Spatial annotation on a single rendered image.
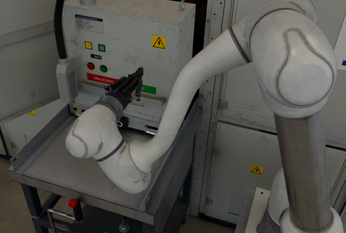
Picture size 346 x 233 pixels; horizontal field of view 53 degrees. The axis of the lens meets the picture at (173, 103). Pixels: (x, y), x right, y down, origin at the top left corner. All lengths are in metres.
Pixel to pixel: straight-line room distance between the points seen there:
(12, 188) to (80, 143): 1.74
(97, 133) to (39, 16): 0.86
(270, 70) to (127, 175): 0.55
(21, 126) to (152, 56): 1.34
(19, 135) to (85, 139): 1.64
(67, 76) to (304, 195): 1.00
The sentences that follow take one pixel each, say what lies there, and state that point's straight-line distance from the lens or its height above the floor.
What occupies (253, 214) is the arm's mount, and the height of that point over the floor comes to 0.81.
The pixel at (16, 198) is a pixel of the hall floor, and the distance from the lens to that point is 2.60.
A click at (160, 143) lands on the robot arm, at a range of 0.97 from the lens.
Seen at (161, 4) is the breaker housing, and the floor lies 1.39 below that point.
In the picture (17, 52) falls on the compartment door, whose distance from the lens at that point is 1.71.
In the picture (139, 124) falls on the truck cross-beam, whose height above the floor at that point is 0.90.
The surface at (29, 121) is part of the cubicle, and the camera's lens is 2.41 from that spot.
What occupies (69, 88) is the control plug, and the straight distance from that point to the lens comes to 1.51.
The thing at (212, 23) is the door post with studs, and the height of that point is 1.30.
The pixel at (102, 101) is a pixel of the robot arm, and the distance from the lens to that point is 1.05.
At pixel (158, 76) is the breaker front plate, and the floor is 1.16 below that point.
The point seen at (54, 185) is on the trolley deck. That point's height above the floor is 0.84.
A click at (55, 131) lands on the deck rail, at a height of 0.85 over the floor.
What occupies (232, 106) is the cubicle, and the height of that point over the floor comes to 0.91.
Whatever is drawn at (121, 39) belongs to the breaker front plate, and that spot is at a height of 1.29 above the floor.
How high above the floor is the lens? 1.87
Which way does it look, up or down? 35 degrees down
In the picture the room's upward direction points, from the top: 2 degrees clockwise
